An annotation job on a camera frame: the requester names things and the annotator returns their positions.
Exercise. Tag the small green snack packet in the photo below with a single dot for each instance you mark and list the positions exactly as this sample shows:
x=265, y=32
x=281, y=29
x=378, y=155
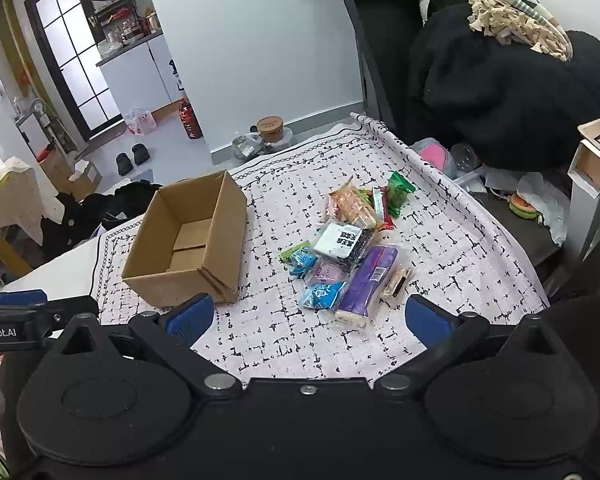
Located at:
x=290, y=251

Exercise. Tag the white plastic bag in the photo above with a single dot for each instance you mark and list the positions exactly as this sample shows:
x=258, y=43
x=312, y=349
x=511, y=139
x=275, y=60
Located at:
x=545, y=200

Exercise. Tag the black white snack packet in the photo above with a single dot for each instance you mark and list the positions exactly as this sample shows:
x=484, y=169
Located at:
x=340, y=245

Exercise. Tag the red candy stick packet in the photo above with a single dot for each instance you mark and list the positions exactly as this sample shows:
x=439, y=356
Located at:
x=382, y=210

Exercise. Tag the kitchen shelf with bottles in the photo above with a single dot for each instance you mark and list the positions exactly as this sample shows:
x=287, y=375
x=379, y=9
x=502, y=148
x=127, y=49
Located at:
x=125, y=20

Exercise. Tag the green plum candy packet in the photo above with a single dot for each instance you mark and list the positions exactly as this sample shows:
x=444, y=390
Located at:
x=399, y=192

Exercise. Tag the wooden lid jar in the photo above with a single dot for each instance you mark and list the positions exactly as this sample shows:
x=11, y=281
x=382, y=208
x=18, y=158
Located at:
x=270, y=127

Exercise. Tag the black clothes pile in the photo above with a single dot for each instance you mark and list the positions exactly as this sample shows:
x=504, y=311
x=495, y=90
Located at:
x=80, y=220

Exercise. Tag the red oil bottle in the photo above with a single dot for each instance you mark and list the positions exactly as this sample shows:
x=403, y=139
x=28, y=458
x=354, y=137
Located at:
x=191, y=120

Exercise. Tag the white desk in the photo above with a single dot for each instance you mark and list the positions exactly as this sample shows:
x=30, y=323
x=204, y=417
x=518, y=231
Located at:
x=587, y=170

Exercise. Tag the white kitchen cabinet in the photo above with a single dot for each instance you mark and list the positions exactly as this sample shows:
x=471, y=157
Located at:
x=130, y=75

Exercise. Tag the clear brown wafer packet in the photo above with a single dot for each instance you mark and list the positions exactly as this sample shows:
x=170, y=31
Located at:
x=396, y=280

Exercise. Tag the brown cardboard box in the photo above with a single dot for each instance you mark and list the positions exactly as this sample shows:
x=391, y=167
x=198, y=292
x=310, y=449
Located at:
x=220, y=240

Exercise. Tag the small white cabinet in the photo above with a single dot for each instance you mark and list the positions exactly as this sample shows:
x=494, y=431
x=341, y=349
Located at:
x=32, y=132

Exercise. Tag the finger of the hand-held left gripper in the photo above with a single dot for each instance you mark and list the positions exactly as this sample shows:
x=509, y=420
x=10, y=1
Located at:
x=15, y=330
x=22, y=297

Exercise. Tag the clear plastic container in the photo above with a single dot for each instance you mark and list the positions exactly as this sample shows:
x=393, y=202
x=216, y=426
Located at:
x=465, y=157

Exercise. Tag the orange biscuit packet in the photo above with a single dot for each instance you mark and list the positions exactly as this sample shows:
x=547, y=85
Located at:
x=357, y=207

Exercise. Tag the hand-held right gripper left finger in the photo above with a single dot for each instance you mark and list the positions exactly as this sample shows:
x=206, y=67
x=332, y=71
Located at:
x=190, y=317

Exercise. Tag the pink sausage packet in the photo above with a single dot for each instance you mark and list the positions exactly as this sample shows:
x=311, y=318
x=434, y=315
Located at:
x=335, y=207

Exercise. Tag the black fleece jacket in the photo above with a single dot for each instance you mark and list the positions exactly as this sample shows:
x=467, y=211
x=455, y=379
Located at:
x=505, y=100

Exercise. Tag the blue snack packet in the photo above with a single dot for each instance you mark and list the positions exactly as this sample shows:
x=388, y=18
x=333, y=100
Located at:
x=322, y=295
x=304, y=262

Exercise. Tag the purple mochi packet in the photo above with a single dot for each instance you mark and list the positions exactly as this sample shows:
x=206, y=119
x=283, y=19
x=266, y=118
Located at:
x=327, y=272

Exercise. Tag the pink plastic bag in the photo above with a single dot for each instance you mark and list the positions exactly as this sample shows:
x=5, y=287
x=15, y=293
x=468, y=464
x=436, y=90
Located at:
x=140, y=121

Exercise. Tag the beige fringed blanket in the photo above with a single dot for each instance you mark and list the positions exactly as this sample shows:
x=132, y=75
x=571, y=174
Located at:
x=515, y=15

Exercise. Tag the taped brown carton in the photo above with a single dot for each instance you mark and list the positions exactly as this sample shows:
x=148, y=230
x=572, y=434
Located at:
x=80, y=182

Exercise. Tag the dark grey panel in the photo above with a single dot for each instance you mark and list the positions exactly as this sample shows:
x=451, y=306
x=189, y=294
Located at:
x=380, y=60

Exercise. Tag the dark framed glass door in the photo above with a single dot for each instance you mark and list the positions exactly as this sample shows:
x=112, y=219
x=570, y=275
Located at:
x=70, y=35

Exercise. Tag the orange green plush toy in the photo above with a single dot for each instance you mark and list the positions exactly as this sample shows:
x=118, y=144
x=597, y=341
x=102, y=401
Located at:
x=525, y=207

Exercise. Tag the dotted beige table cover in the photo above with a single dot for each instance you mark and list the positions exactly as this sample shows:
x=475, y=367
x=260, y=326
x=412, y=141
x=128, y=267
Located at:
x=17, y=195

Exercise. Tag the wooden side table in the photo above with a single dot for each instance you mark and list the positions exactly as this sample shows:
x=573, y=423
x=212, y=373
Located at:
x=0, y=245

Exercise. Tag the long purple snack packet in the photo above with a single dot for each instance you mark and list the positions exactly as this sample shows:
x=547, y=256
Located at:
x=367, y=280

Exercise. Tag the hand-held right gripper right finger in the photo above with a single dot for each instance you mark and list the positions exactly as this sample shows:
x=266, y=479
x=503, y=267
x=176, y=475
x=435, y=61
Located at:
x=427, y=322

